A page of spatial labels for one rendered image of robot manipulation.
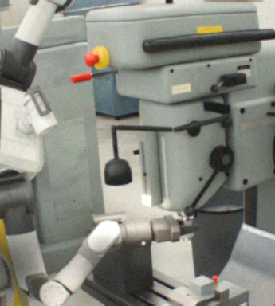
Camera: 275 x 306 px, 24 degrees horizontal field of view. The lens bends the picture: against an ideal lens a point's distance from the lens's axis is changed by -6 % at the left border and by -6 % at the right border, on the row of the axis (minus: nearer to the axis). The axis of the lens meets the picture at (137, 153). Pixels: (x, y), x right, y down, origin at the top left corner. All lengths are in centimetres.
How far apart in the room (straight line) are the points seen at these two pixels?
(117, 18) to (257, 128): 54
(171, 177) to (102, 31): 43
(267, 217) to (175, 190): 52
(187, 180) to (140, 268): 52
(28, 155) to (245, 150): 60
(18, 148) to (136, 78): 37
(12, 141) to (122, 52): 42
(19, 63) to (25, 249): 57
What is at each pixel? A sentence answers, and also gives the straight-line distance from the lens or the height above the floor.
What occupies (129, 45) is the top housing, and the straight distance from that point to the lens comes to 159.
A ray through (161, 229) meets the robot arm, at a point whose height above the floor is 126.
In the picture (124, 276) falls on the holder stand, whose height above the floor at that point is 101.
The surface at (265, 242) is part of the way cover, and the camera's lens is 221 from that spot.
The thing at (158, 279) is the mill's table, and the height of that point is 94.
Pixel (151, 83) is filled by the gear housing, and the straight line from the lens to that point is 169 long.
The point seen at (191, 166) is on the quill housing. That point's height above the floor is 145.
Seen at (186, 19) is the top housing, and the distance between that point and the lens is 166.
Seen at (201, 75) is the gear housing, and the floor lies 169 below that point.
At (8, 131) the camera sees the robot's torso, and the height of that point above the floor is 158.
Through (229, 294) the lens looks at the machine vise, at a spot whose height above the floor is 100.
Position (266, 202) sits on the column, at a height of 120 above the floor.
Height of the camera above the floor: 195
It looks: 15 degrees down
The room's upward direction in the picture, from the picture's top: 5 degrees counter-clockwise
